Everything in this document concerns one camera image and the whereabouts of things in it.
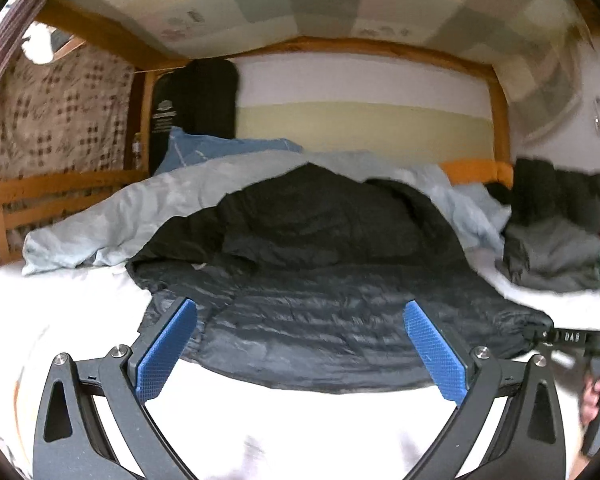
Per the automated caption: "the black fleece garment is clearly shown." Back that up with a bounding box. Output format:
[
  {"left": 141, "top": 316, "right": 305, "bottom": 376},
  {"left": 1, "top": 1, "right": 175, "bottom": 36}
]
[{"left": 486, "top": 158, "right": 600, "bottom": 235}]

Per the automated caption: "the blue pillow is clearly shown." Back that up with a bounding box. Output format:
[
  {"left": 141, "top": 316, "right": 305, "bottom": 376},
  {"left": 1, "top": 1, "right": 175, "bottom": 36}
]
[{"left": 155, "top": 127, "right": 303, "bottom": 174}]

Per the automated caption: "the black puffer down jacket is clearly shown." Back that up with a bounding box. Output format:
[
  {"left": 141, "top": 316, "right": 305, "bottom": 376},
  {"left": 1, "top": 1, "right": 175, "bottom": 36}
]
[{"left": 126, "top": 164, "right": 553, "bottom": 393}]

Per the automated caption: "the black hanging garment bag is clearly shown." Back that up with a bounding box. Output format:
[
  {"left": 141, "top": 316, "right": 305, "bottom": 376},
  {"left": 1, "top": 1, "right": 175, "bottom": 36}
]
[{"left": 148, "top": 58, "right": 239, "bottom": 174}]

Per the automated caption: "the pastel checked upper mattress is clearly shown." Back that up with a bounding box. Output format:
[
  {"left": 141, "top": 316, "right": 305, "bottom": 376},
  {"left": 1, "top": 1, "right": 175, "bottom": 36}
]
[{"left": 68, "top": 0, "right": 584, "bottom": 138}]

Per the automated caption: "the light blue duvet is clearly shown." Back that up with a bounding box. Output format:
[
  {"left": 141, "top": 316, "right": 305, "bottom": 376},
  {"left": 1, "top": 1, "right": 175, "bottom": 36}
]
[{"left": 21, "top": 151, "right": 512, "bottom": 276}]

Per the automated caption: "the wooden bunk bed frame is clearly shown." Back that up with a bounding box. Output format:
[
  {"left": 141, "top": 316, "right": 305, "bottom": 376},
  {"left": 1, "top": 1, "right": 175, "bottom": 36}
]
[{"left": 34, "top": 0, "right": 513, "bottom": 172}]

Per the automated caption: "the orange pillow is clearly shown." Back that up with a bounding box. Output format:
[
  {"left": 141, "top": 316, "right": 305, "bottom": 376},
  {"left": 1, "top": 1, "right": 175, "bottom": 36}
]
[{"left": 440, "top": 159, "right": 514, "bottom": 188}]

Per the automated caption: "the wooden bed guard rail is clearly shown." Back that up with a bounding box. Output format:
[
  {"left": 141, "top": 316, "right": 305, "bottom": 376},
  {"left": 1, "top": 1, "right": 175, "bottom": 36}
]
[{"left": 0, "top": 170, "right": 148, "bottom": 264}]

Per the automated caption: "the brown checked curtain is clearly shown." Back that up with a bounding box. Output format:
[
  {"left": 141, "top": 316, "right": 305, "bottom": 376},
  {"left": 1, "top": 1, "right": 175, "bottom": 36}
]
[{"left": 0, "top": 41, "right": 136, "bottom": 266}]

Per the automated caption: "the person right hand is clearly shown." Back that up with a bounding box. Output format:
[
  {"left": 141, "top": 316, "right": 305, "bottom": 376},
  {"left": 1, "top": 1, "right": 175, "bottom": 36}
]
[{"left": 580, "top": 374, "right": 600, "bottom": 427}]

